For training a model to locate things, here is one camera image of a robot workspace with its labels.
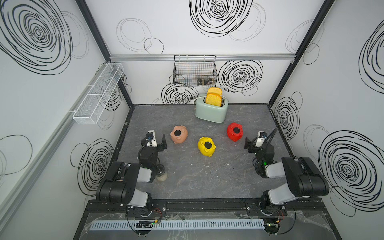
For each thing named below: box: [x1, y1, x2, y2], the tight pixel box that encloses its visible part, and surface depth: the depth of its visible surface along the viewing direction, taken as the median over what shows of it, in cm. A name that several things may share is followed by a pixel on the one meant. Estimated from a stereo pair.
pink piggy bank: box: [170, 125, 189, 144], surface depth 95 cm
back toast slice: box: [207, 87, 222, 96], surface depth 101 cm
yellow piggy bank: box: [197, 136, 217, 157], surface depth 89 cm
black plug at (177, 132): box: [174, 129, 182, 136], surface depth 95 cm
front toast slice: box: [205, 93, 222, 107], surface depth 99 cm
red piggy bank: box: [227, 122, 244, 142], surface depth 96 cm
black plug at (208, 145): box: [204, 141, 212, 149], surface depth 90 cm
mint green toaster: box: [195, 96, 229, 124], surface depth 104 cm
